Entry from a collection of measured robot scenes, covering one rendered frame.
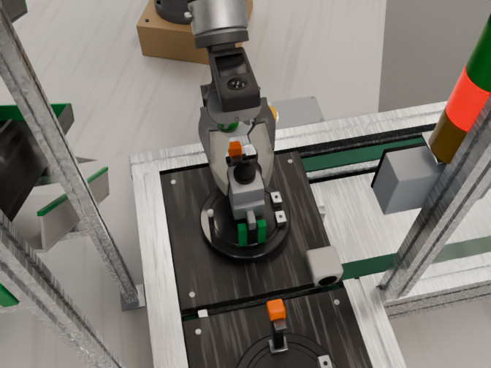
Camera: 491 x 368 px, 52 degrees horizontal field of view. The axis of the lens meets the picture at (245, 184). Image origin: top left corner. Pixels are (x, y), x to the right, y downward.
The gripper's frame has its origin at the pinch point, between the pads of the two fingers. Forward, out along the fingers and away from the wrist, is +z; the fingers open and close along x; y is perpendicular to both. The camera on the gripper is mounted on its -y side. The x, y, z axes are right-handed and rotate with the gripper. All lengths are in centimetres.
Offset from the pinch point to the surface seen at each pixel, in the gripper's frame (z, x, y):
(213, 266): 12.6, 6.1, 3.9
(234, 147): -4.1, 0.0, 6.6
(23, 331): 20.4, 37.5, 11.7
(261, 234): 8.3, -1.4, 1.7
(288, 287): 16.4, -4.0, 0.0
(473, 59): -13.6, -16.7, -27.7
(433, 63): -2, -116, 161
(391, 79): 2, -93, 157
